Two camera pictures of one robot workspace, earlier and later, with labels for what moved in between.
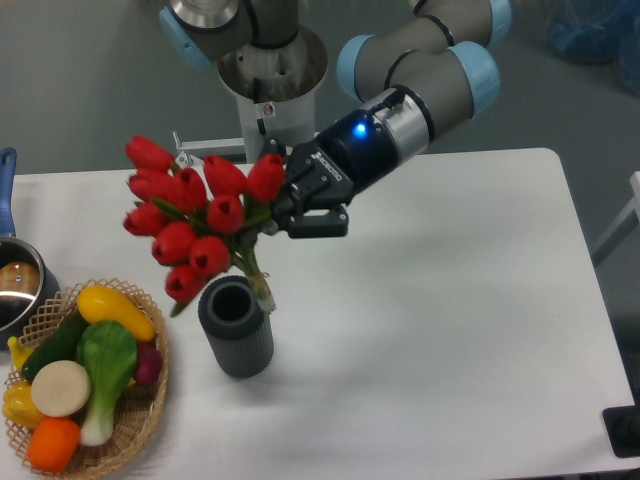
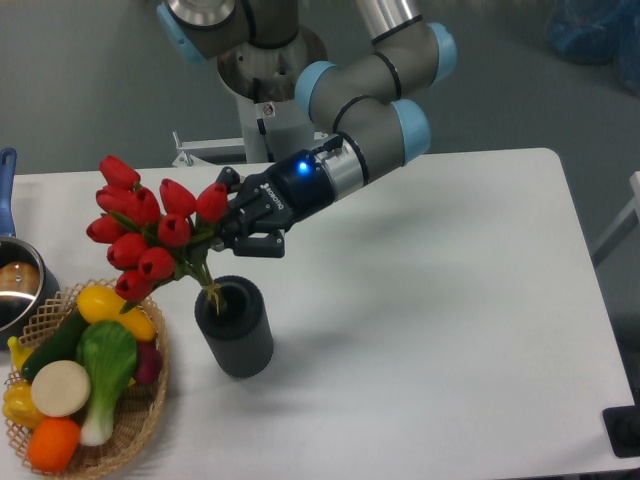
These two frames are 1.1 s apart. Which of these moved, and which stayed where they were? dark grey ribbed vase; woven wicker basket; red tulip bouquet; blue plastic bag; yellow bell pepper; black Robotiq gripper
Moved: red tulip bouquet; black Robotiq gripper
Stayed: dark grey ribbed vase; woven wicker basket; yellow bell pepper; blue plastic bag
